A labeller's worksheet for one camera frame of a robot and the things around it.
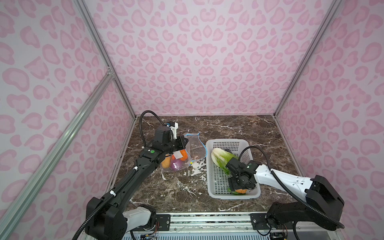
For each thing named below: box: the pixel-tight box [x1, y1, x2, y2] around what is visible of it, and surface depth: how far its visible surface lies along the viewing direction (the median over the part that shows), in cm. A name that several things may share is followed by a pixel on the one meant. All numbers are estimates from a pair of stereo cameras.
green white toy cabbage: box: [211, 148, 239, 175], surface depth 90 cm
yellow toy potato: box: [161, 156, 171, 168], surface depth 91 cm
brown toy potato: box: [235, 188, 247, 194], surface depth 81 cm
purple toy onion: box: [170, 159, 184, 171], surface depth 88 cm
